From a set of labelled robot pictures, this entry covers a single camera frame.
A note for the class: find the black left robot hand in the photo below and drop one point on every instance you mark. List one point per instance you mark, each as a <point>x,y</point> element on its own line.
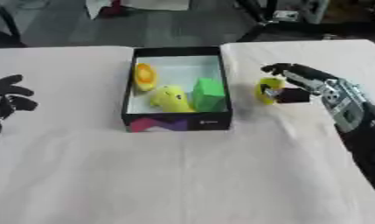
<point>11,93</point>

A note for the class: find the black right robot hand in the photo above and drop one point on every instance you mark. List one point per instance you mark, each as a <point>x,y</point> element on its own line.
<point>297,76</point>

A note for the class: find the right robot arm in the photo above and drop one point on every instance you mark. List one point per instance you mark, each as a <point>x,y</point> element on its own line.
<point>358,122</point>

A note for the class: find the black box with white inside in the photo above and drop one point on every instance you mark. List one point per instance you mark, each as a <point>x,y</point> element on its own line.
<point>178,87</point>

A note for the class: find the black metal stand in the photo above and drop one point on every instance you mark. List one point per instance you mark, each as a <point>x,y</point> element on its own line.
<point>277,20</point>

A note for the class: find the black chair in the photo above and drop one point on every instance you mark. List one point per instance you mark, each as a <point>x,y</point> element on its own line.
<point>5,29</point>

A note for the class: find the green block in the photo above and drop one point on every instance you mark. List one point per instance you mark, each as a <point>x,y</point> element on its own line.
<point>209,95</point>

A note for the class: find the yellow soft toy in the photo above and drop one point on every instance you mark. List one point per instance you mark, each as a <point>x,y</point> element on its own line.
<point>171,99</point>

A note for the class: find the white sheet with red object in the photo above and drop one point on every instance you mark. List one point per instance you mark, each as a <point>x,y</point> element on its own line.
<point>108,7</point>

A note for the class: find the orange and yellow toy fruit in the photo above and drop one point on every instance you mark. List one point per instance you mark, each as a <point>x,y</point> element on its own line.
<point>145,76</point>

